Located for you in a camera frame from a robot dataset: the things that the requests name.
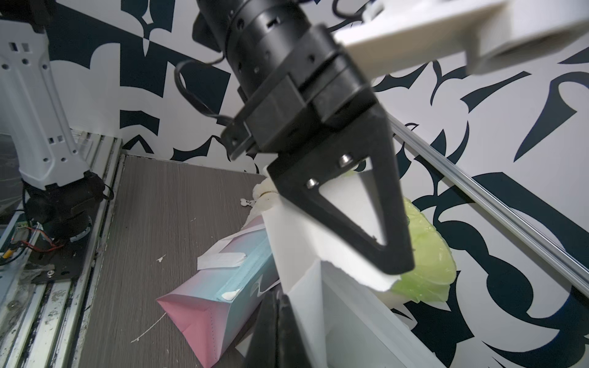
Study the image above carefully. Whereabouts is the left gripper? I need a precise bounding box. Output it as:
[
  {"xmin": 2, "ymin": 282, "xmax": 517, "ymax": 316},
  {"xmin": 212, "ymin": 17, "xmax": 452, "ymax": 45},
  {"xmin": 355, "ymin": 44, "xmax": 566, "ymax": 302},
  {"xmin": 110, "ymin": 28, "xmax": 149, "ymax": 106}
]
[{"xmin": 222, "ymin": 22, "xmax": 415, "ymax": 275}]

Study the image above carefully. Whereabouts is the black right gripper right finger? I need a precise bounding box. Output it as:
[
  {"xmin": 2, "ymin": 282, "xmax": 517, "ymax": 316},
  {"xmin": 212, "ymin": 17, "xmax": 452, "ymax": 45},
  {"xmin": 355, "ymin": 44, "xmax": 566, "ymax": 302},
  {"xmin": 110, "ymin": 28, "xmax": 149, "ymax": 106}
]
[{"xmin": 278, "ymin": 294, "xmax": 312, "ymax": 368}]

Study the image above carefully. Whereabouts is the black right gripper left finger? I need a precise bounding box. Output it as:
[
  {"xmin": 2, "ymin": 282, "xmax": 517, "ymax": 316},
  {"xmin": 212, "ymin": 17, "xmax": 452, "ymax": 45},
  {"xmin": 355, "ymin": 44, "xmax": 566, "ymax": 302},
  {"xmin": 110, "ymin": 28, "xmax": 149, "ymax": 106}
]
[{"xmin": 242, "ymin": 291, "xmax": 279, "ymax": 368}]

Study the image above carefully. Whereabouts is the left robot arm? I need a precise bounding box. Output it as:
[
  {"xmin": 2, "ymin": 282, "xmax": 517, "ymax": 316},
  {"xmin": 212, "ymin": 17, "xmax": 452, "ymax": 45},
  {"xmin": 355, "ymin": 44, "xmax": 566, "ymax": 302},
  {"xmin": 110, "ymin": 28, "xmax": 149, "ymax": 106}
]
[{"xmin": 1, "ymin": 1, "xmax": 415, "ymax": 274}]

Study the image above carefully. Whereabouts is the cream plush toy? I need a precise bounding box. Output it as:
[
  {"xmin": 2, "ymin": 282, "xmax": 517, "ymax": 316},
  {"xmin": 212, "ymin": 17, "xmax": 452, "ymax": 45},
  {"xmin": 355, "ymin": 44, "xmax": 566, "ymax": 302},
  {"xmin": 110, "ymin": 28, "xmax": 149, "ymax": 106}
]
[{"xmin": 240, "ymin": 177, "xmax": 279, "ymax": 219}]

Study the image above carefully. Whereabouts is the white paper bag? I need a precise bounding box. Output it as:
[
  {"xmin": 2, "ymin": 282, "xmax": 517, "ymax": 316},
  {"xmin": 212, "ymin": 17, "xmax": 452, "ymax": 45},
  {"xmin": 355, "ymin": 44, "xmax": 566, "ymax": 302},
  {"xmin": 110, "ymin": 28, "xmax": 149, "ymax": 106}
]
[{"xmin": 237, "ymin": 264, "xmax": 442, "ymax": 367}]

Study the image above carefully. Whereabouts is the pink and blue paper bag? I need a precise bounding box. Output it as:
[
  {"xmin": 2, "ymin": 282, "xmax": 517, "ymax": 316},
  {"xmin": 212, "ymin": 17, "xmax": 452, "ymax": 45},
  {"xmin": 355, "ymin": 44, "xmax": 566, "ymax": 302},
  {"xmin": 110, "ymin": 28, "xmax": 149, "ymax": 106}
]
[{"xmin": 157, "ymin": 216, "xmax": 279, "ymax": 367}]

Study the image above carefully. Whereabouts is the white bin with green liner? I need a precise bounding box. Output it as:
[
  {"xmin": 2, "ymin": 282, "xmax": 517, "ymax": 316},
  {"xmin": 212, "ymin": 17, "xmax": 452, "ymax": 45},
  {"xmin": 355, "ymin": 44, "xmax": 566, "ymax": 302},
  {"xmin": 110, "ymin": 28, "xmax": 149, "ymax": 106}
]
[{"xmin": 373, "ymin": 199, "xmax": 457, "ymax": 308}]

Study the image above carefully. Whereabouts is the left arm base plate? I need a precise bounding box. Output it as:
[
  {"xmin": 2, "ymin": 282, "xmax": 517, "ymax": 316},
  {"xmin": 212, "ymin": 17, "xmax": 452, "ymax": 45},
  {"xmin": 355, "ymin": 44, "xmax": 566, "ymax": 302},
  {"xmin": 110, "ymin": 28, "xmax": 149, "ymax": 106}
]
[{"xmin": 1, "ymin": 221, "xmax": 90, "ymax": 285}]

